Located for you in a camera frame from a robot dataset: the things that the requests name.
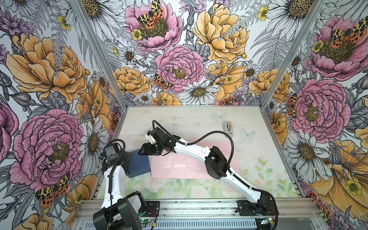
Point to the dark blue gift box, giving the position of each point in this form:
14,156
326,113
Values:
139,165

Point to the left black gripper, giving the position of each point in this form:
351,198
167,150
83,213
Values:
128,156

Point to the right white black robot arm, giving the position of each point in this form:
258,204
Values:
259,202

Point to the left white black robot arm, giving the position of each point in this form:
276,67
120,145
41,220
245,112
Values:
120,211

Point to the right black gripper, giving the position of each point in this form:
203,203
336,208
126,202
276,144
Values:
148,145

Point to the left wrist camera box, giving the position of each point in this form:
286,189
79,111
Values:
111,152

